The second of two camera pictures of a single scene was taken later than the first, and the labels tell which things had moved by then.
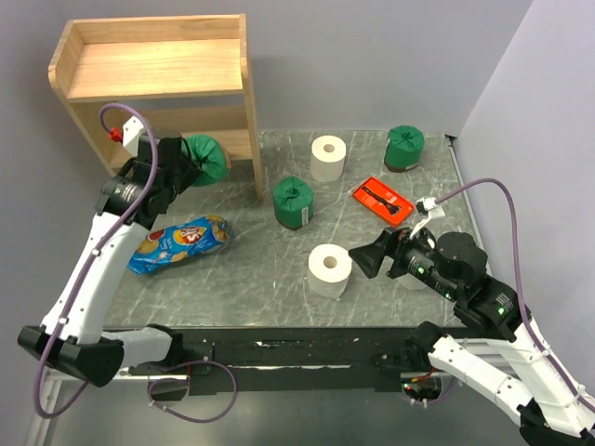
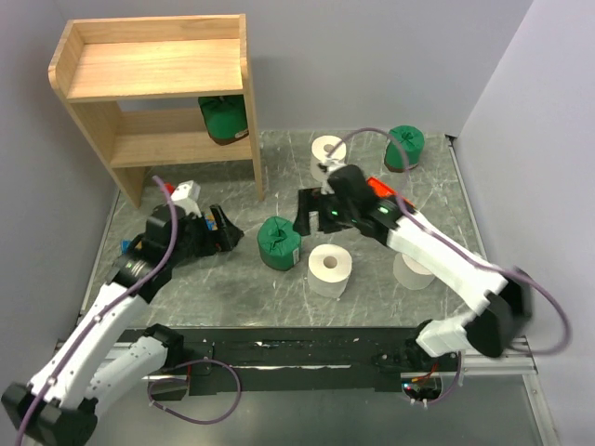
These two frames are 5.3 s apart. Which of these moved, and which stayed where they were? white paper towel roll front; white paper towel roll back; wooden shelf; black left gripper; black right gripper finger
Moved: black left gripper; black right gripper finger
Stayed: wooden shelf; white paper towel roll front; white paper towel roll back
